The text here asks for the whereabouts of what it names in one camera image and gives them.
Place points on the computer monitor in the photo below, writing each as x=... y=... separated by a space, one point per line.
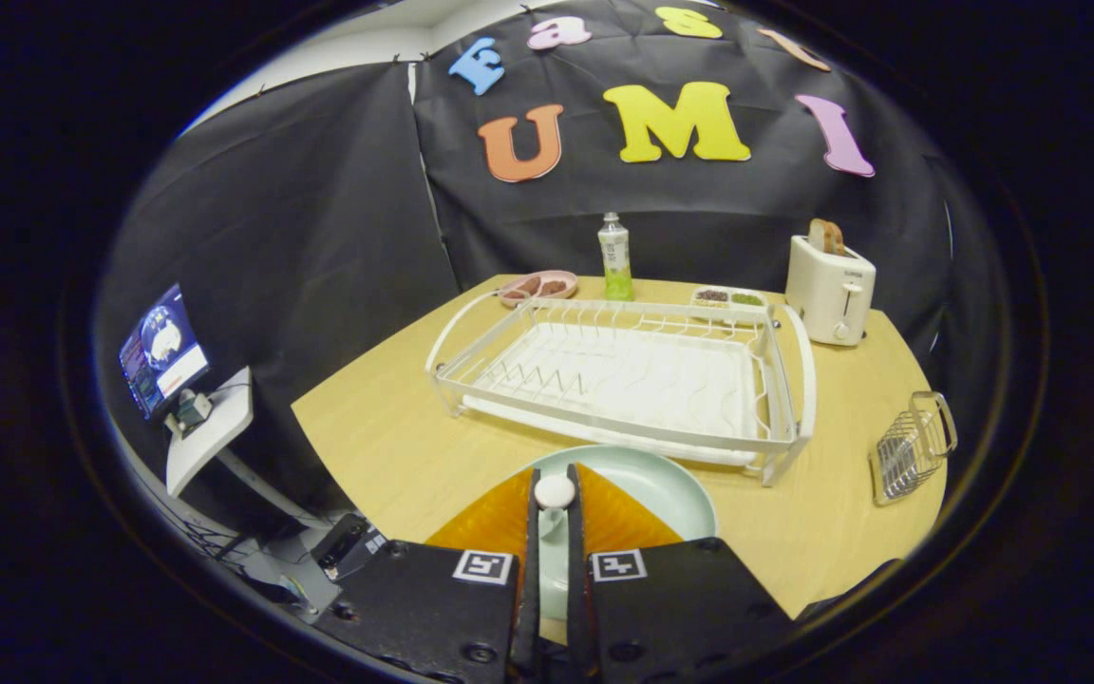
x=162 y=347

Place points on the brown meat piece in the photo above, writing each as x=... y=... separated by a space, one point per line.
x=553 y=286
x=523 y=288

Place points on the white toaster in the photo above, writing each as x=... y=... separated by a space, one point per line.
x=822 y=290

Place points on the pink oval plate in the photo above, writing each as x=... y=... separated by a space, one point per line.
x=571 y=282

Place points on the grey stand base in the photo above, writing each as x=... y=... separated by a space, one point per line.
x=300 y=579

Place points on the light green plate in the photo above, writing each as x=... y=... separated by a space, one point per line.
x=661 y=484

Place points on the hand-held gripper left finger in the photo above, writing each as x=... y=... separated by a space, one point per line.
x=528 y=589

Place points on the small black device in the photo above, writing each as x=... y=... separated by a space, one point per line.
x=343 y=543

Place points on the white monitor stand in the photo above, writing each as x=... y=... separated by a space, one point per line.
x=210 y=432

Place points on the bread slice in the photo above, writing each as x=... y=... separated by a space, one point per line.
x=826 y=236

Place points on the black backdrop cloth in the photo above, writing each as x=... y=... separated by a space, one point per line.
x=319 y=237

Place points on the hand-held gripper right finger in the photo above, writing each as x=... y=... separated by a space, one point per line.
x=577 y=598

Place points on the white divided bean tray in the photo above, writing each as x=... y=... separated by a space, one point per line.
x=713 y=296

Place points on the plastic bottle green drink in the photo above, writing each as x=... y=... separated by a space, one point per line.
x=615 y=256

